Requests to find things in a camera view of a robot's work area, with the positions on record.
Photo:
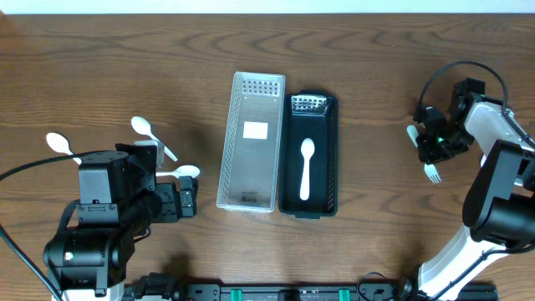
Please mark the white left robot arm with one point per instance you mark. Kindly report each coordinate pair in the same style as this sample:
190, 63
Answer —
88, 256

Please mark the white plastic fork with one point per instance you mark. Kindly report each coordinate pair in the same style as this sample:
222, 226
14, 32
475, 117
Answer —
483, 160

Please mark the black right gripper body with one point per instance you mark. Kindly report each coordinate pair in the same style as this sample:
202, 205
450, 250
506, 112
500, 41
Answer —
431, 149

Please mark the dark green plastic basket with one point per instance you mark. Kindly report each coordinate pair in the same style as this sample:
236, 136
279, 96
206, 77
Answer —
309, 114

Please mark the white plastic spoon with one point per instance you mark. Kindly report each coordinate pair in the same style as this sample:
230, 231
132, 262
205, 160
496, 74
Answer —
307, 150
143, 127
185, 170
58, 143

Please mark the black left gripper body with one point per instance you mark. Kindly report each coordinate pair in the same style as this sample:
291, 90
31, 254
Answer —
186, 197

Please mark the pale green plastic fork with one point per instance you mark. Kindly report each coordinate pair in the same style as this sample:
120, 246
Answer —
429, 169

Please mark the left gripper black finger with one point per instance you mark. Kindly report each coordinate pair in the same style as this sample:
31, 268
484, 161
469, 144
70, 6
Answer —
188, 203
188, 183

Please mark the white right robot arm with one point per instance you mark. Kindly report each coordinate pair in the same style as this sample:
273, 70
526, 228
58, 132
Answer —
496, 221

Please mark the clear white plastic basket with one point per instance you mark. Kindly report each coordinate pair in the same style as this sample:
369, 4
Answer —
249, 169

